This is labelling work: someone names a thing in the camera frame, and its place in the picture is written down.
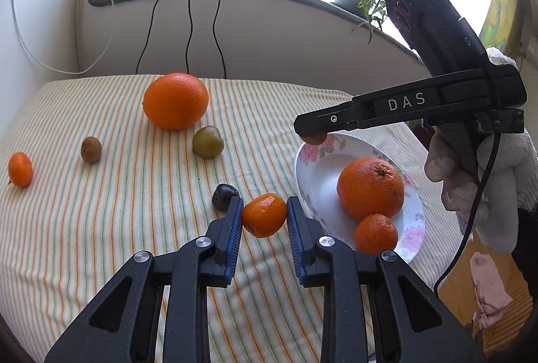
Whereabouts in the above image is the medium mandarin orange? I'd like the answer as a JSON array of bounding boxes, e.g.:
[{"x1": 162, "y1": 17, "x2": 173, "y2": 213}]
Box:
[{"x1": 354, "y1": 214, "x2": 398, "y2": 255}]

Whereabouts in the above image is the brown kiwi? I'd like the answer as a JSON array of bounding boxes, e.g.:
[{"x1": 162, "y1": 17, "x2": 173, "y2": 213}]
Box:
[
  {"x1": 80, "y1": 136, "x2": 102, "y2": 164},
  {"x1": 301, "y1": 133, "x2": 328, "y2": 145}
]

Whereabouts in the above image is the dark purple plum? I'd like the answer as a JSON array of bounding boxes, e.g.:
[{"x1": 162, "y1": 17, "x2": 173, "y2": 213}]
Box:
[{"x1": 212, "y1": 183, "x2": 240, "y2": 212}]

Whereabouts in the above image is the tiny orange kumquat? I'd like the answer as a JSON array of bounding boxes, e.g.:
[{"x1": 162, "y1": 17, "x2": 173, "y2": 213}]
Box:
[{"x1": 242, "y1": 193, "x2": 287, "y2": 238}]

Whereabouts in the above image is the stemmed mandarin orange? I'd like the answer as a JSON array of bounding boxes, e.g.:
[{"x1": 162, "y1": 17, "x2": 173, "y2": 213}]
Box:
[{"x1": 7, "y1": 152, "x2": 33, "y2": 188}]

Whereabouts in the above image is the green-brown plum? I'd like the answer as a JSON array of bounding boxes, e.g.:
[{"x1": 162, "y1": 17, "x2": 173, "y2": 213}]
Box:
[{"x1": 192, "y1": 125, "x2": 224, "y2": 159}]

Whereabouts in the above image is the large navel orange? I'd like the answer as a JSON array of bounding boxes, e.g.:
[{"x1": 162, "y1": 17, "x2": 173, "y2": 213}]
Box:
[{"x1": 142, "y1": 72, "x2": 209, "y2": 131}]

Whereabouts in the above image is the white gloved right hand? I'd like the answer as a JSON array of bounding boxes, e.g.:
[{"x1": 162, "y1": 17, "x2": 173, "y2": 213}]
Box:
[{"x1": 423, "y1": 46, "x2": 538, "y2": 255}]

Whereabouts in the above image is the pink cloth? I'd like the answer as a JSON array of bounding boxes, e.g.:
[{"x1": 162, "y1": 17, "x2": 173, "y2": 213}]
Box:
[{"x1": 470, "y1": 253, "x2": 513, "y2": 329}]

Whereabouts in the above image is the large orange in bowl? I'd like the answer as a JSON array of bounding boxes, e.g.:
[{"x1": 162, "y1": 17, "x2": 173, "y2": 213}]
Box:
[{"x1": 337, "y1": 157, "x2": 404, "y2": 222}]

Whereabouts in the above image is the white floral bowl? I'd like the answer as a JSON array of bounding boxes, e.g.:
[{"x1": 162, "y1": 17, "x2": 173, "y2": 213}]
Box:
[{"x1": 295, "y1": 133, "x2": 426, "y2": 263}]

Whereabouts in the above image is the striped cloth cover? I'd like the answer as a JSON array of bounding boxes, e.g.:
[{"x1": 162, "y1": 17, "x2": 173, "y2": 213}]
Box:
[{"x1": 1, "y1": 76, "x2": 461, "y2": 362}]

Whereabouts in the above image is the colourful wall painting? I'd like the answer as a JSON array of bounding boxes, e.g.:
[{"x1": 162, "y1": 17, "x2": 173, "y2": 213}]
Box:
[{"x1": 479, "y1": 0, "x2": 522, "y2": 57}]

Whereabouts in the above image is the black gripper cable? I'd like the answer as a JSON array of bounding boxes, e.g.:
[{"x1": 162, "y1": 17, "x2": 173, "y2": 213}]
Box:
[{"x1": 432, "y1": 132, "x2": 503, "y2": 297}]

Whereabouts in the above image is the black cable middle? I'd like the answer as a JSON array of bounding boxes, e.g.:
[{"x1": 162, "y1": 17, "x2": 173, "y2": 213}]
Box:
[{"x1": 184, "y1": 0, "x2": 203, "y2": 75}]

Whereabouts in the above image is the black cable left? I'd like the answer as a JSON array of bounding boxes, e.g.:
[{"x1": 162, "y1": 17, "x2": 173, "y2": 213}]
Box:
[{"x1": 135, "y1": 0, "x2": 184, "y2": 75}]

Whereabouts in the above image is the white cable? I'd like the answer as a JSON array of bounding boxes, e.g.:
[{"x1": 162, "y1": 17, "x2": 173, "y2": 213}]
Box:
[{"x1": 10, "y1": 0, "x2": 123, "y2": 76}]

